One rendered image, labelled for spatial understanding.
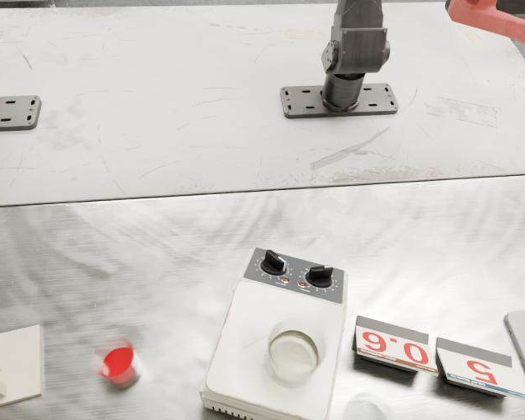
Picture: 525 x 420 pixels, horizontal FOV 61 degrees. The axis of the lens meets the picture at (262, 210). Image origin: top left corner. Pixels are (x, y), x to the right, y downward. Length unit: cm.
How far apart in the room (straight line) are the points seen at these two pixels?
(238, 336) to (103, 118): 46
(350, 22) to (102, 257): 47
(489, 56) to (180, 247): 72
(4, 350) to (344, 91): 59
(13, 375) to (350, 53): 59
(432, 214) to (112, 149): 50
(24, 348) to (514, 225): 67
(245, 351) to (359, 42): 45
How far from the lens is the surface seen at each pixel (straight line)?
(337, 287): 54
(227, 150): 71
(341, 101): 77
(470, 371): 59
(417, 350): 58
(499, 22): 31
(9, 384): 59
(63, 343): 60
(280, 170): 69
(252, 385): 46
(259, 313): 48
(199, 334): 57
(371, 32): 70
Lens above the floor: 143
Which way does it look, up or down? 56 degrees down
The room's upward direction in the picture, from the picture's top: 6 degrees clockwise
